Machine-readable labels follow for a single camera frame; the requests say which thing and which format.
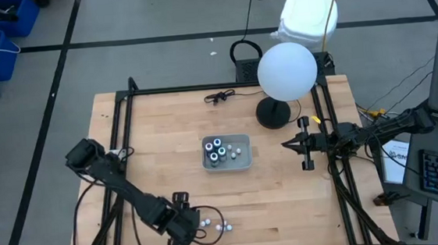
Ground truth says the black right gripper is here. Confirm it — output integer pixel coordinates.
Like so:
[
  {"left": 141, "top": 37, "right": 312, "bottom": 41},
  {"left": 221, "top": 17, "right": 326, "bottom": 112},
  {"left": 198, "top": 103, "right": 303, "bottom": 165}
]
[{"left": 280, "top": 113, "right": 344, "bottom": 173}]

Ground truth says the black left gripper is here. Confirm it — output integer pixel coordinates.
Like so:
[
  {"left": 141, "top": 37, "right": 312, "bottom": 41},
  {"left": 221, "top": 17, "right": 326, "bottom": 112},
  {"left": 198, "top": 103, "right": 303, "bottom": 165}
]
[{"left": 161, "top": 190, "right": 205, "bottom": 245}]

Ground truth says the grey plastic bin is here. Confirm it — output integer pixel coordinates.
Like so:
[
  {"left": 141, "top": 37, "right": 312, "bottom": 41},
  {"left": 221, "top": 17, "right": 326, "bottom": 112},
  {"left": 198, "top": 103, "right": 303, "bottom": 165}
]
[{"left": 200, "top": 132, "right": 254, "bottom": 175}]

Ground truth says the large black-tipped coloring bottle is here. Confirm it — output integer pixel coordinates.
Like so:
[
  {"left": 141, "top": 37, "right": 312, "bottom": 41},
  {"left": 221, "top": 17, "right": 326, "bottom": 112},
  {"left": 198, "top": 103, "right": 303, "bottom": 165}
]
[{"left": 208, "top": 151, "right": 220, "bottom": 169}]

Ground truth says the white globe table lamp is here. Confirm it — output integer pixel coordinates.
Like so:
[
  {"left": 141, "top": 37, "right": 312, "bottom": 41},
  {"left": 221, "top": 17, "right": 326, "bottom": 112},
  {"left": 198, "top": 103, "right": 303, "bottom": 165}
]
[{"left": 250, "top": 39, "right": 322, "bottom": 131}]

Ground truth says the black perforated electronics box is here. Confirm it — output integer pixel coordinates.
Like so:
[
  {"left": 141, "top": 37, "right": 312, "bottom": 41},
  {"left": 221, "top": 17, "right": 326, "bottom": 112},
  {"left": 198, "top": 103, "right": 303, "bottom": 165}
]
[{"left": 233, "top": 50, "right": 336, "bottom": 84}]

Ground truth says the white printed sheet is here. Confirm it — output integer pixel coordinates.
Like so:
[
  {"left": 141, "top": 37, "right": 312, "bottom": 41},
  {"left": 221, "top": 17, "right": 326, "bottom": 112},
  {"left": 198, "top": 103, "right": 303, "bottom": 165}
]
[{"left": 379, "top": 137, "right": 413, "bottom": 187}]

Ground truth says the black clamp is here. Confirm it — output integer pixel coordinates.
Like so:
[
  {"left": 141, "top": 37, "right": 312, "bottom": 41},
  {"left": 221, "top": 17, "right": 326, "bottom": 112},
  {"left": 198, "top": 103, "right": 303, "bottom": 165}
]
[{"left": 372, "top": 189, "right": 411, "bottom": 208}]

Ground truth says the white lidded bucket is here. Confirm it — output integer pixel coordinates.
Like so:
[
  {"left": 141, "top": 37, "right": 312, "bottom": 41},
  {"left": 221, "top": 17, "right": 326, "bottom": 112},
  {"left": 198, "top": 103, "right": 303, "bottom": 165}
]
[{"left": 266, "top": 0, "right": 342, "bottom": 55}]

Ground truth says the yellow connector cable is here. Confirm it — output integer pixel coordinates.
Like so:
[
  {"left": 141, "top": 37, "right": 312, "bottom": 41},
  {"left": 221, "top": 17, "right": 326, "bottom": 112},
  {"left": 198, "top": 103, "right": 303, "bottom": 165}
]
[{"left": 356, "top": 103, "right": 389, "bottom": 123}]

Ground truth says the bundled black lamp cable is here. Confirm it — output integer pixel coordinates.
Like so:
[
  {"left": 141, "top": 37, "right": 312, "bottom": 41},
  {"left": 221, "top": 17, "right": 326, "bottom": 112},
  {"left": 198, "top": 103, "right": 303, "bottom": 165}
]
[{"left": 202, "top": 86, "right": 265, "bottom": 106}]

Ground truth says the black aluminium rig frame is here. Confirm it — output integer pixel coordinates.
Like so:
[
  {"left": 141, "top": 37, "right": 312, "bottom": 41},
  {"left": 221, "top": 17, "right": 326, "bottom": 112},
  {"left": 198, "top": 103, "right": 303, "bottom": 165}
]
[{"left": 53, "top": 56, "right": 400, "bottom": 245}]

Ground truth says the black looped power cable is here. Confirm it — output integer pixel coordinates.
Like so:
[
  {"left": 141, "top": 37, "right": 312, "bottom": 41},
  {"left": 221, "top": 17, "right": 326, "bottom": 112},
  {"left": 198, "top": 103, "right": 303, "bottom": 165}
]
[{"left": 225, "top": 0, "right": 265, "bottom": 65}]

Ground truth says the black rig cable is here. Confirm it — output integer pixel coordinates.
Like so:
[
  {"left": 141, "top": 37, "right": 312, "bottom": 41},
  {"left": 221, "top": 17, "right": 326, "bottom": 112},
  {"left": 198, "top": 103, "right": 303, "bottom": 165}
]
[{"left": 66, "top": 172, "right": 111, "bottom": 245}]

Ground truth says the yellow hanging cable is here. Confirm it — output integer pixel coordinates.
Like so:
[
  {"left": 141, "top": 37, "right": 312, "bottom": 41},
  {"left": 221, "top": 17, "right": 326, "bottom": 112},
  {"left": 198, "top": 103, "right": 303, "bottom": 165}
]
[{"left": 318, "top": 0, "right": 351, "bottom": 51}]

